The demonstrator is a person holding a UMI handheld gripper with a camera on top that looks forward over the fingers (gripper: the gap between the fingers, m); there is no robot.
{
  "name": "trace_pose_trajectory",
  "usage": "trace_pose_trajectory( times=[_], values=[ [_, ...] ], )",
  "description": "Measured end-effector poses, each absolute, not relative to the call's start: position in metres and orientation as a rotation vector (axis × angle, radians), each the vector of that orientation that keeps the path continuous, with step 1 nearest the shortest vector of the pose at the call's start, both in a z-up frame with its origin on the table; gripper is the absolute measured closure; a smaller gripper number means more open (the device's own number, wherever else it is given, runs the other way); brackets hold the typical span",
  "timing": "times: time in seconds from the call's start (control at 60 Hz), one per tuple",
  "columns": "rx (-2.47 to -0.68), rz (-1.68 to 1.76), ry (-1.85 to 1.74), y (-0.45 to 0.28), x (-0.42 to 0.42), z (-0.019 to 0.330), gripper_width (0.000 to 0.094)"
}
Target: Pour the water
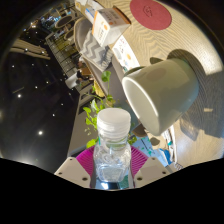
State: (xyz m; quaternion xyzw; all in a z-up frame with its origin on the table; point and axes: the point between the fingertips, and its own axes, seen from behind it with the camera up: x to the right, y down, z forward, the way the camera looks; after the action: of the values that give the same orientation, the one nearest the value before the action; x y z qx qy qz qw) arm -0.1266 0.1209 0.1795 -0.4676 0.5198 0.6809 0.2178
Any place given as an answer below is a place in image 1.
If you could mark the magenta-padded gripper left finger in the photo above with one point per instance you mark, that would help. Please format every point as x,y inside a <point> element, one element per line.
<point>71,170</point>

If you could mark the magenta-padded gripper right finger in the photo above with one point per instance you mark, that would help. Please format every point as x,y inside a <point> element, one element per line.
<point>151,170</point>

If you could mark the clear white-capped water bottle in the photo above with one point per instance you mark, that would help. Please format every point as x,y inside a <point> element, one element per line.
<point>112,146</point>

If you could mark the light blue carton box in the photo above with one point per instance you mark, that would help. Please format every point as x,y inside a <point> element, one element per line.
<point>165,156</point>

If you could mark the group of ceiling spotlights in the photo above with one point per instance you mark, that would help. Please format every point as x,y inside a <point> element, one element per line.
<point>40,132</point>

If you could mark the green potted plant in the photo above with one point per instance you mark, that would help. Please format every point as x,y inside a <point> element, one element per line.
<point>91,115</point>

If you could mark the white ceramic mug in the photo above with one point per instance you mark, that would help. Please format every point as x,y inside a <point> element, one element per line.
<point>166,90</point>

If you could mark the grey curved sofa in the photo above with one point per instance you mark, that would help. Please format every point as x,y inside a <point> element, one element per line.
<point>115,83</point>

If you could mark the person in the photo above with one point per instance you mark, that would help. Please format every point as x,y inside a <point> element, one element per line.
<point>83,71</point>

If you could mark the white printed leaflet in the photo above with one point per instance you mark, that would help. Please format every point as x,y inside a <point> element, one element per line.
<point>126,53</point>

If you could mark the grey white chevron cushion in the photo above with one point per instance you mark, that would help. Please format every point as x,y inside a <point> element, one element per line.
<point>95,50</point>

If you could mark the group of round-backed chairs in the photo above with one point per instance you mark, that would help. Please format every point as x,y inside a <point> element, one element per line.
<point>61,25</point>

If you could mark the white orange carton box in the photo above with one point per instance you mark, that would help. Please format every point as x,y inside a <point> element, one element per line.
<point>106,28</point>

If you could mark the flat round red coaster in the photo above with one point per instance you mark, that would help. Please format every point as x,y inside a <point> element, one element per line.
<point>150,14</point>

